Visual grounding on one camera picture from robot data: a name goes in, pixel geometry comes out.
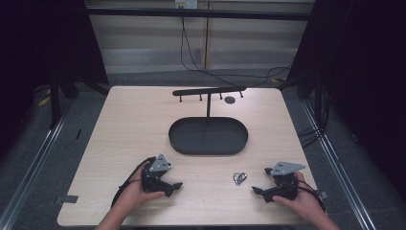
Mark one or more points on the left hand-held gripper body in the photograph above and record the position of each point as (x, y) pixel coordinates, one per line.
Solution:
(152, 180)

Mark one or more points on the person's left hand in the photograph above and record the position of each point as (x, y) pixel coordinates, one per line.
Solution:
(134, 195)

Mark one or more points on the person's right hand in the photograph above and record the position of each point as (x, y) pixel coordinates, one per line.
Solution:
(303, 204)

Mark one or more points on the black horizontal frame bar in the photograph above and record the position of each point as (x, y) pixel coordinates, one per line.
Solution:
(198, 13)

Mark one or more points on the grey tape piece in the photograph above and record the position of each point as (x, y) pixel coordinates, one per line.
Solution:
(323, 195)
(68, 199)

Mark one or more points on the black metal stand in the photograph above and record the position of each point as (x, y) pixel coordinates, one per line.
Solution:
(55, 102)

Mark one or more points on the black key rack with tray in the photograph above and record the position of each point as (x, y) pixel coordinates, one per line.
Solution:
(207, 137)

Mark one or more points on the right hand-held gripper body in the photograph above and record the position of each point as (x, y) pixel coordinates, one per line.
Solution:
(285, 187)

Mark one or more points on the round dark table grommet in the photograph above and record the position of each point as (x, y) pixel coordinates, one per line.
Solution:
(230, 100)

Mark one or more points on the metal floor rail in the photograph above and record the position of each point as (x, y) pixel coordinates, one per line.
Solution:
(35, 166)
(338, 166)

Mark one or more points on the black curtain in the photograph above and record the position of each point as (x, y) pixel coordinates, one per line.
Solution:
(360, 64)
(38, 48)

